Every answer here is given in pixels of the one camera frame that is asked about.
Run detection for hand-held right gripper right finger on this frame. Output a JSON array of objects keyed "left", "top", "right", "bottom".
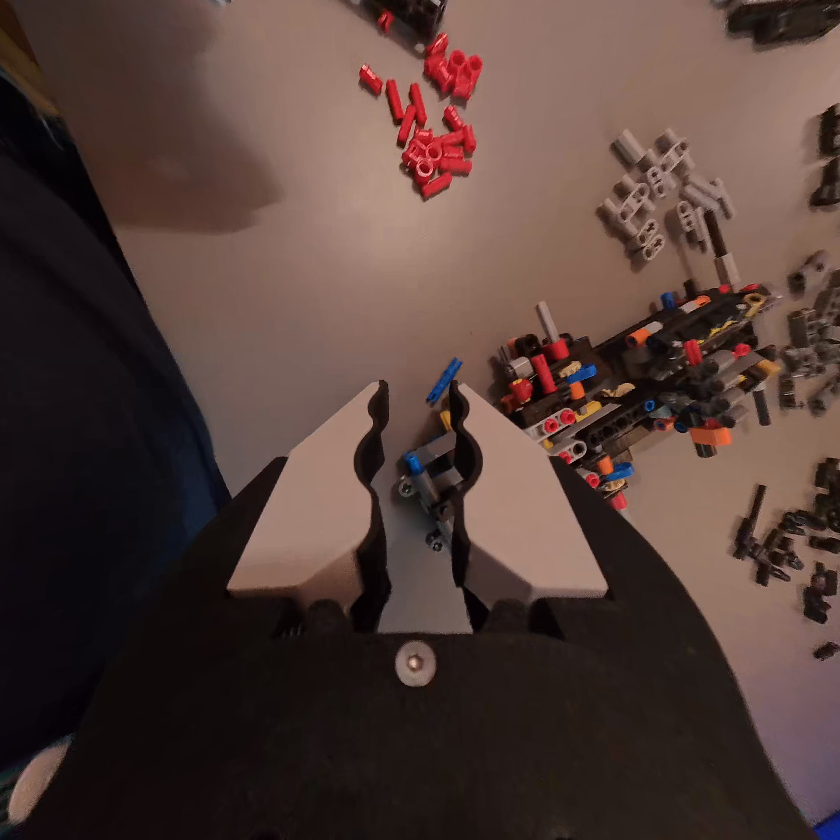
[{"left": 449, "top": 381, "right": 611, "bottom": 632}]

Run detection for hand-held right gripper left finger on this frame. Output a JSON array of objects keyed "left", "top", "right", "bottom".
[{"left": 225, "top": 379, "right": 393, "bottom": 632}]

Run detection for blue lego pin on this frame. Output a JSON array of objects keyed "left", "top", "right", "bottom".
[{"left": 425, "top": 356, "right": 464, "bottom": 406}]

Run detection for multicoloured lego vehicle assembly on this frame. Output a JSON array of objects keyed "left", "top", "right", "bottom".
[{"left": 395, "top": 282, "right": 783, "bottom": 553}]

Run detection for dark pants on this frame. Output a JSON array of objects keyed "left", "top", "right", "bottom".
[{"left": 0, "top": 66, "right": 232, "bottom": 772}]

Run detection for pile of black pins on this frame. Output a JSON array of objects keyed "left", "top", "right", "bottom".
[{"left": 730, "top": 458, "right": 840, "bottom": 662}]

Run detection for pile of light grey connectors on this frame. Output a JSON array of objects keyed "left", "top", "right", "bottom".
[{"left": 596, "top": 126, "right": 744, "bottom": 284}]

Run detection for pile of red pins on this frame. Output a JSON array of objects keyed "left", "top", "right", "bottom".
[{"left": 357, "top": 31, "right": 485, "bottom": 201}]

